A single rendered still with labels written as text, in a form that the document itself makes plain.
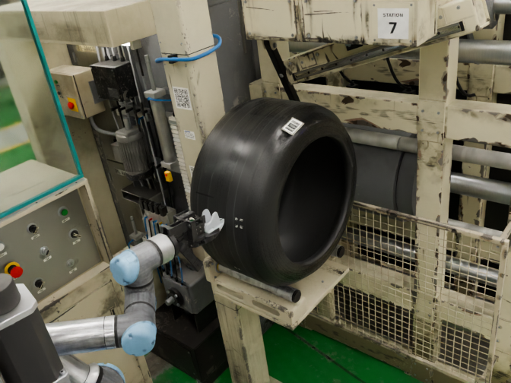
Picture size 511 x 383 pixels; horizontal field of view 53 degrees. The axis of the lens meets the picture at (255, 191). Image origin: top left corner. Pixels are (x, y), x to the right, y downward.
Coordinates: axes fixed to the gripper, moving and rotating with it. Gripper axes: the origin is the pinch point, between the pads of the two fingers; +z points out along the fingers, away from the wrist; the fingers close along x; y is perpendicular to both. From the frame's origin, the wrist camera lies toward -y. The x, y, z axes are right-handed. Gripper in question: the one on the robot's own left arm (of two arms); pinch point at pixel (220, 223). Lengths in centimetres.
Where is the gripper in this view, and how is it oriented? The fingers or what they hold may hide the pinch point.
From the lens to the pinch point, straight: 146.8
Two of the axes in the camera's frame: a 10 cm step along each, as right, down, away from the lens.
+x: -7.6, -2.1, 6.1
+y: -0.7, -9.2, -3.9
